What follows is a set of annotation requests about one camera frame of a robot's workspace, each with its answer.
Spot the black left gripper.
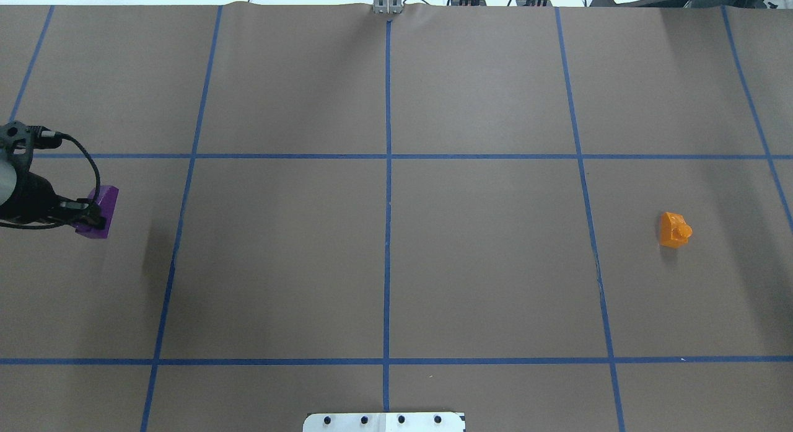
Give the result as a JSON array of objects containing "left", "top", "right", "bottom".
[{"left": 1, "top": 170, "right": 103, "bottom": 228}]

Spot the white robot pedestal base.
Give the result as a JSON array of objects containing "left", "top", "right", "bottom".
[{"left": 302, "top": 412, "right": 467, "bottom": 431}]

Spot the purple trapezoid block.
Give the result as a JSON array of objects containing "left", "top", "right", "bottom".
[{"left": 74, "top": 185, "right": 120, "bottom": 239}]

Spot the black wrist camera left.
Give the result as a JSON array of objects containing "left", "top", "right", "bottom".
[{"left": 1, "top": 121, "right": 47, "bottom": 172}]

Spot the orange trapezoid block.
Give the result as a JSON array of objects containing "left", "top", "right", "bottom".
[{"left": 658, "top": 211, "right": 693, "bottom": 249}]

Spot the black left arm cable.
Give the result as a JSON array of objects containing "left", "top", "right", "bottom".
[{"left": 0, "top": 130, "right": 102, "bottom": 230}]

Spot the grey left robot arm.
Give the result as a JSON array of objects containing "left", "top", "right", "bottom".
[{"left": 1, "top": 160, "right": 107, "bottom": 231}]

